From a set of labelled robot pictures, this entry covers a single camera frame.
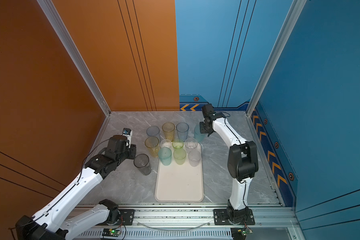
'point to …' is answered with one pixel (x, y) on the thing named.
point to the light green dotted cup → (179, 155)
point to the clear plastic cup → (194, 157)
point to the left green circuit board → (111, 232)
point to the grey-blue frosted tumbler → (153, 131)
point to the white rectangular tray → (180, 183)
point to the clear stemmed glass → (190, 143)
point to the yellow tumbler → (152, 143)
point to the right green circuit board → (240, 233)
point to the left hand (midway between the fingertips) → (133, 144)
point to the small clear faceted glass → (165, 143)
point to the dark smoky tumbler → (141, 161)
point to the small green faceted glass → (177, 144)
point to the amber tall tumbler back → (168, 128)
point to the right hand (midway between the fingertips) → (205, 129)
